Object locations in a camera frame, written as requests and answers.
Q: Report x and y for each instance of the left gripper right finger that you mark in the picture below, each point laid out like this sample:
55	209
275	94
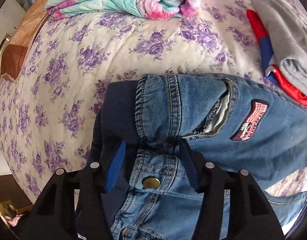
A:
233	207

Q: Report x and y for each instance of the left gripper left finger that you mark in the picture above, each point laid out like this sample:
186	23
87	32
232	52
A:
53	215

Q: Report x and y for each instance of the folded red blue garment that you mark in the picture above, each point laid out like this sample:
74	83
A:
268	62

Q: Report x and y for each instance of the purple floral bed sheet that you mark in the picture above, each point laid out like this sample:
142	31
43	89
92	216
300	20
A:
47	116

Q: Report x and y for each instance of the folded grey garment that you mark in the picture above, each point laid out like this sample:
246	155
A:
288	36

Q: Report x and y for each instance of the blue denim jeans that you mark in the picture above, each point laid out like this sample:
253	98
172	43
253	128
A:
233	122

